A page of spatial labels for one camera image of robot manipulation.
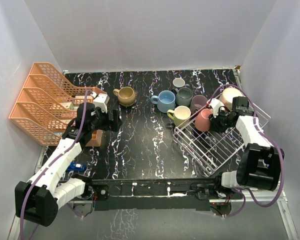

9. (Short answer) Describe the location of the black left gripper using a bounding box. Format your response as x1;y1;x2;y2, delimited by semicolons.
88;106;122;133

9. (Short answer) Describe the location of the pink mug cream inside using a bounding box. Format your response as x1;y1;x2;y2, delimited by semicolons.
194;108;213;132

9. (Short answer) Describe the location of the cream floral mug green inside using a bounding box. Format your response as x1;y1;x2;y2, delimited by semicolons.
218;87;244;110

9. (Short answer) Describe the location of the brown ceramic mug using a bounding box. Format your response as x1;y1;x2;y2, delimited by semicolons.
113;86;136;107

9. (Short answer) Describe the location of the yellow green mug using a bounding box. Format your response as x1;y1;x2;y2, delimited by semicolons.
167;105;191;128

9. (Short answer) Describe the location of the grey green mug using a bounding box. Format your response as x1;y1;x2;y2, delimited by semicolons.
175;87;193;107

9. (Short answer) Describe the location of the light blue mug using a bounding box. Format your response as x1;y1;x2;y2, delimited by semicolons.
150;90;176;114

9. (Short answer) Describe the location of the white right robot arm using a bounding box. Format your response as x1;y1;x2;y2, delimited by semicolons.
208;96;283;199

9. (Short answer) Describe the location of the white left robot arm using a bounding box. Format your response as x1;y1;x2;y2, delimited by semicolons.
14;103;122;227

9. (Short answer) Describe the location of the mauve purple mug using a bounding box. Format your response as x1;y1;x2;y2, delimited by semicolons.
190;95;208;115

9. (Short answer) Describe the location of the green white box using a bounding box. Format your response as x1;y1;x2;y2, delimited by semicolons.
59;101;75;111

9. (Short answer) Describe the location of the small white grey mug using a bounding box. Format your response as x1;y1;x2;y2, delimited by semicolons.
172;77;190;89

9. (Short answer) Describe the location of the orange plastic file organizer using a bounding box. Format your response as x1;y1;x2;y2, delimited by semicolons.
8;62;108;147

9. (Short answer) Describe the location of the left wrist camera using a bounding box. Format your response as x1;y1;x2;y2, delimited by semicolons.
93;93;110;113

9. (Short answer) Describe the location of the white wire dish rack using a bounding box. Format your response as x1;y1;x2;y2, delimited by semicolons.
172;90;271;178

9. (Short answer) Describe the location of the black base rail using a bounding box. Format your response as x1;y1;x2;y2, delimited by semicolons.
64;178;241;212

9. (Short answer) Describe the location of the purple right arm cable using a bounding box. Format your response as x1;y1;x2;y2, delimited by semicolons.
209;84;285;217

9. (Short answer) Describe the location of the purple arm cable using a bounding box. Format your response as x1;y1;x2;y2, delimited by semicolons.
209;84;285;217
19;89;97;240

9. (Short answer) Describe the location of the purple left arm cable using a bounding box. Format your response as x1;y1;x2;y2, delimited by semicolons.
19;89;97;240

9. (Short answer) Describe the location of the aluminium frame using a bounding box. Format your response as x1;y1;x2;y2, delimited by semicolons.
7;191;299;240

